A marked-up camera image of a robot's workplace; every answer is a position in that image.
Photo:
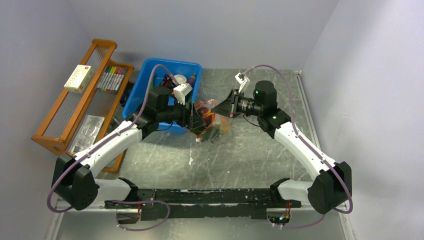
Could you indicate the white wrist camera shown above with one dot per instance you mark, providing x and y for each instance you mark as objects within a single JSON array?
[
  {"x": 182, "y": 93},
  {"x": 243, "y": 82}
]

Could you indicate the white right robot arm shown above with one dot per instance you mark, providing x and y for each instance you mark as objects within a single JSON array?
[{"x": 330, "y": 187}]

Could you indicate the dark toy grape bunch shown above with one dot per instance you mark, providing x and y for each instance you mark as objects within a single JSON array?
[{"x": 167, "y": 82}]

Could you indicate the orange toy pineapple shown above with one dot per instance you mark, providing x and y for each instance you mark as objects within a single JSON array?
[{"x": 215, "y": 133}]

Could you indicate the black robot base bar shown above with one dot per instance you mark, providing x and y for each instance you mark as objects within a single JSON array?
[{"x": 174, "y": 203}]

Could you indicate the clear packaged item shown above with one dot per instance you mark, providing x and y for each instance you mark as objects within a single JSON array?
[{"x": 86, "y": 134}]

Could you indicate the white cardboard box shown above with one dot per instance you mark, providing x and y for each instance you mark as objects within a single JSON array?
[{"x": 79, "y": 79}]

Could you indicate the dark red toy fruit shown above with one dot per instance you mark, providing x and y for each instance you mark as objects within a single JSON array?
[{"x": 206, "y": 114}]

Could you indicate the wooden shelf rack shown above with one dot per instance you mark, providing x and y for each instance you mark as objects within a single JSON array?
[{"x": 58, "y": 131}]

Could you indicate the purple toy eggplant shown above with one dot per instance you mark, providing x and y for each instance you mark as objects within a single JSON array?
[{"x": 192, "y": 79}]

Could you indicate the clear zip top bag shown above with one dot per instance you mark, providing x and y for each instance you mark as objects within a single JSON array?
[{"x": 217, "y": 118}]

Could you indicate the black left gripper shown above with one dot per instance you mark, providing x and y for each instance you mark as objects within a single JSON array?
[{"x": 190, "y": 118}]

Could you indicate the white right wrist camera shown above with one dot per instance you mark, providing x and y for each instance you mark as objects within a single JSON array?
[{"x": 243, "y": 82}]

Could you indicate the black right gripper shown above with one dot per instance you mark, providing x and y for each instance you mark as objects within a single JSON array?
[{"x": 228, "y": 107}]

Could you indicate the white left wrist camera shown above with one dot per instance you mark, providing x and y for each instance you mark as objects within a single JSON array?
[{"x": 182, "y": 93}]

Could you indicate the coloured marker set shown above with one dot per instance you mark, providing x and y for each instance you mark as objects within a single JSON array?
[{"x": 111, "y": 79}]

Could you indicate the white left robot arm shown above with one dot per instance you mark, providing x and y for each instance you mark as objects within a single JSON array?
[{"x": 74, "y": 178}]

